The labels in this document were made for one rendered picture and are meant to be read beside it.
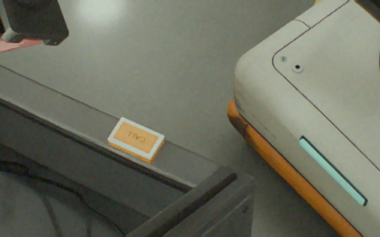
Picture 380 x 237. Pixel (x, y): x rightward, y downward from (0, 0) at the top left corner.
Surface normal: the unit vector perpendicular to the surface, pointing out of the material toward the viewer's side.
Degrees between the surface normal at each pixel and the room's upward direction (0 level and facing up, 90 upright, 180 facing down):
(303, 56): 0
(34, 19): 46
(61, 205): 0
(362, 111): 0
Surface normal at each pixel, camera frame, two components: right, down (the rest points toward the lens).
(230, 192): 0.29, -0.91
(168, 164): -0.02, -0.54
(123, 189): -0.46, 0.75
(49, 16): 0.69, -0.49
